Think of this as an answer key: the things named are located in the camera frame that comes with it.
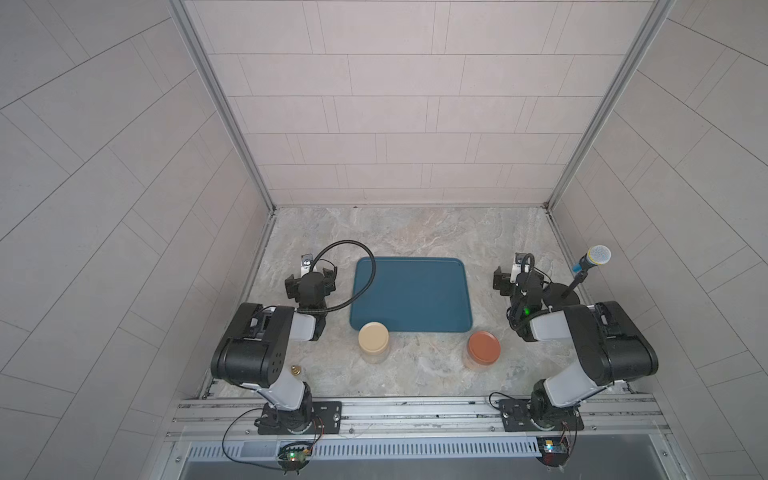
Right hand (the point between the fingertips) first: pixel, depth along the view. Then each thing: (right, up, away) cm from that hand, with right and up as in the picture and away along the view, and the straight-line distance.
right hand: (513, 264), depth 94 cm
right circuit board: (-1, -40, -26) cm, 48 cm away
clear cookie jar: (-18, -23, -20) cm, 35 cm away
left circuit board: (-59, -38, -30) cm, 77 cm away
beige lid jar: (-43, -17, -20) cm, 50 cm away
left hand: (-64, -1, 0) cm, 64 cm away
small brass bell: (-63, -26, -17) cm, 71 cm away
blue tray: (-32, -10, +1) cm, 33 cm away
